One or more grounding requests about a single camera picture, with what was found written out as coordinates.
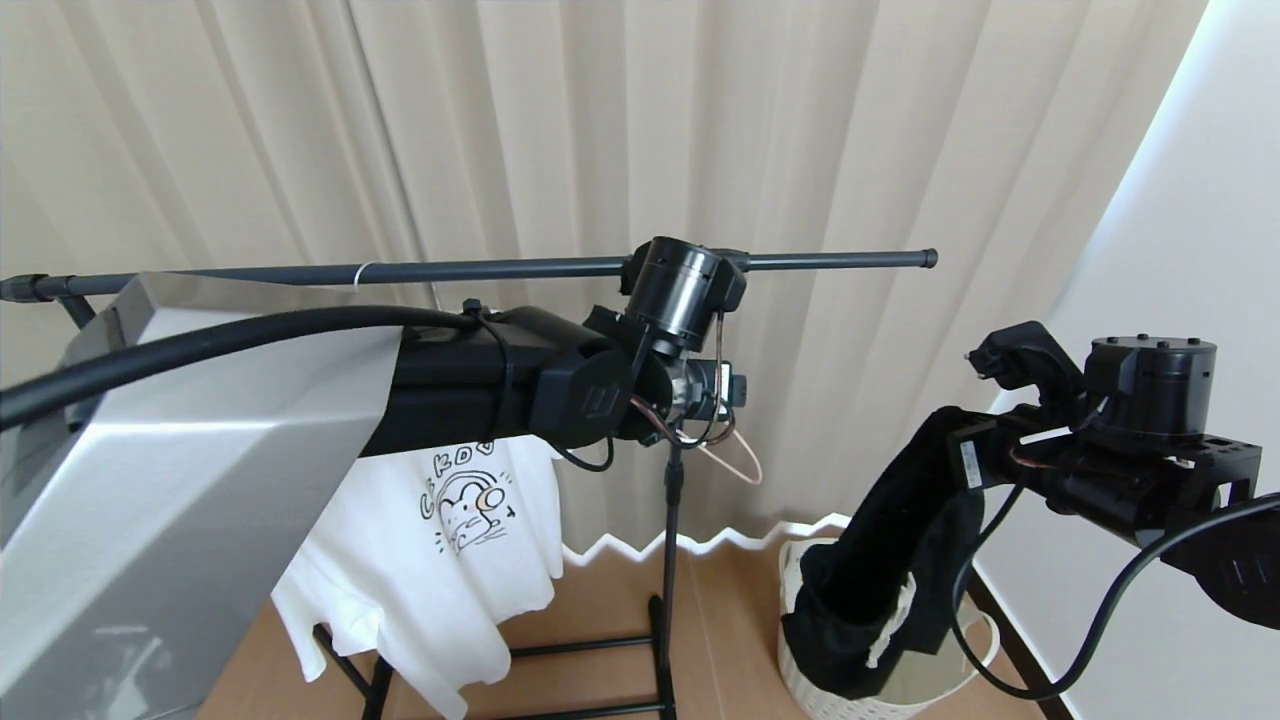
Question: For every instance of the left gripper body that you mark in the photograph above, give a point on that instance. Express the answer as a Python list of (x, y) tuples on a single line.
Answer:
[(705, 390)]

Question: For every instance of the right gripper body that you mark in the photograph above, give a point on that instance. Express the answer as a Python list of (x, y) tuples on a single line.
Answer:
[(1080, 480)]

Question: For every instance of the pink clothes hanger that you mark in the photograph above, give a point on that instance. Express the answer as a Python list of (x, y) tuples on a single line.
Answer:
[(362, 275), (745, 470)]

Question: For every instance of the black garment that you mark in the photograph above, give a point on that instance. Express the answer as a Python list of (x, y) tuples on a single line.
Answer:
[(900, 540)]

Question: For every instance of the white printed t-shirt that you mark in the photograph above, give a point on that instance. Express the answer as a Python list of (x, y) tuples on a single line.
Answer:
[(440, 560)]

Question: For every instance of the black clothes rack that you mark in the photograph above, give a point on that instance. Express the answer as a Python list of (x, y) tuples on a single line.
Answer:
[(500, 268)]

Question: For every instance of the white laundry basket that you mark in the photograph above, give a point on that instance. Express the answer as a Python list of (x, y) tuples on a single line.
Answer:
[(940, 685)]

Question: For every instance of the beige curtain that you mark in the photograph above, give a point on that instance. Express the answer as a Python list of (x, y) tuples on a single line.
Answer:
[(800, 120)]

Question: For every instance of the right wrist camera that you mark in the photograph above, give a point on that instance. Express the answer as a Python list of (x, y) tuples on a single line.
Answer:
[(1020, 355)]

